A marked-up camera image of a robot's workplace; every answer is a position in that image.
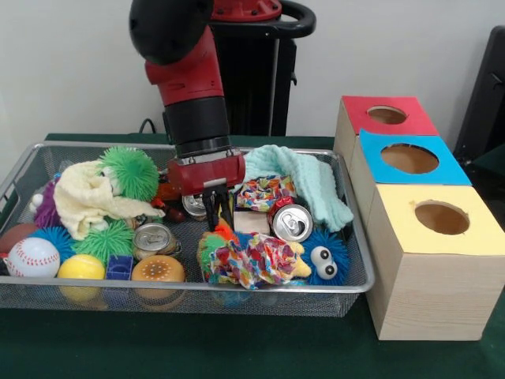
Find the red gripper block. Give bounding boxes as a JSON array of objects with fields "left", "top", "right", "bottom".
[{"left": 167, "top": 153, "right": 246, "bottom": 232}]

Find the colourful rope knot toy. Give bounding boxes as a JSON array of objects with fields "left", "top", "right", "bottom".
[{"left": 208, "top": 232, "right": 297, "bottom": 291}]

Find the green spiky ball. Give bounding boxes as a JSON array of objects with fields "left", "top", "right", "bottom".
[{"left": 98, "top": 146, "right": 161, "bottom": 202}]

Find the light blue muslin cloth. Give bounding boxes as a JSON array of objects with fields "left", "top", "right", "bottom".
[{"left": 236, "top": 144, "right": 355, "bottom": 233}]

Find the tan plush animal toy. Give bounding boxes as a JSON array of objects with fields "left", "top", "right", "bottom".
[{"left": 290, "top": 242, "right": 313, "bottom": 278}]

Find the cream muslin cloth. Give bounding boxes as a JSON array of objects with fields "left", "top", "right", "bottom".
[{"left": 53, "top": 160, "right": 166, "bottom": 241}]

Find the shallow clear mesh bin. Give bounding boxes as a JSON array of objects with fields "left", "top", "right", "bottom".
[{"left": 0, "top": 141, "right": 375, "bottom": 319}]

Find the wooden three-hole box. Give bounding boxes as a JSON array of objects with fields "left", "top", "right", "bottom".
[{"left": 333, "top": 95, "right": 505, "bottom": 341}]

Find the multicolour spiky caterpillar toy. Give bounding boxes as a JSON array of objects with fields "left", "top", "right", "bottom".
[{"left": 196, "top": 219, "right": 242, "bottom": 283}]

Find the pull-tab tin can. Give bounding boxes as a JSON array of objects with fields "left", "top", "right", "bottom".
[{"left": 133, "top": 223, "right": 182, "bottom": 261}]

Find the crushed drink can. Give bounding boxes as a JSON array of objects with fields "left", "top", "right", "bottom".
[{"left": 267, "top": 197, "right": 315, "bottom": 243}]

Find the burger toy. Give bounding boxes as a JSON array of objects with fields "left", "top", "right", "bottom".
[{"left": 131, "top": 255, "right": 186, "bottom": 283}]

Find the blue spiky ball with eyes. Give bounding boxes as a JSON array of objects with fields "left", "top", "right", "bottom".
[{"left": 305, "top": 228, "right": 350, "bottom": 287}]

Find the dark green table cloth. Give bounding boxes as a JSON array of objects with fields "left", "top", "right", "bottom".
[{"left": 0, "top": 133, "right": 505, "bottom": 379}]

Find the white baseball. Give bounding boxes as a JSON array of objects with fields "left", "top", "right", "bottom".
[{"left": 4, "top": 236, "right": 61, "bottom": 277}]

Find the green covered side table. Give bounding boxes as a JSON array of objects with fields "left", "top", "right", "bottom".
[{"left": 471, "top": 142, "right": 505, "bottom": 190}]

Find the black stand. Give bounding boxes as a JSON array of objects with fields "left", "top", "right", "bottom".
[{"left": 453, "top": 25, "right": 505, "bottom": 159}]

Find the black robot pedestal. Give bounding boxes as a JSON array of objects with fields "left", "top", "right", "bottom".
[{"left": 208, "top": 0, "right": 317, "bottom": 137}]

